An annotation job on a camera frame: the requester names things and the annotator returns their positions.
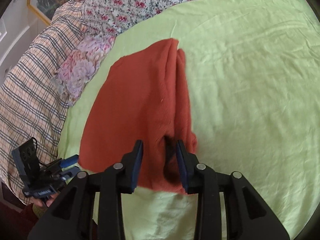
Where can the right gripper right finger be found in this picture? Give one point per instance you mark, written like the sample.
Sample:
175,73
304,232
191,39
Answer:
229,197

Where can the plaid checked blanket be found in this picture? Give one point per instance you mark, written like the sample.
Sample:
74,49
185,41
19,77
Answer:
30,105

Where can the person's left hand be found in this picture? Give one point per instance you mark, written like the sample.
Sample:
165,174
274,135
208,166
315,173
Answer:
47,203

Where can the light green bed sheet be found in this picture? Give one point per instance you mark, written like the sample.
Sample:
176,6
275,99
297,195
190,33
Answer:
253,77

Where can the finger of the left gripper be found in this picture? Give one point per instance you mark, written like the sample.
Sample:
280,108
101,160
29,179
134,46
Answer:
64,163
69,173

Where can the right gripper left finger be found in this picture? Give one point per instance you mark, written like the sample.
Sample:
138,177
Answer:
70,215

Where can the pastel floral pillow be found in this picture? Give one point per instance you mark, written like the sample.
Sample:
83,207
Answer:
81,66

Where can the orange knit sweater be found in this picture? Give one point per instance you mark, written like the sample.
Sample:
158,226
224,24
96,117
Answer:
145,97

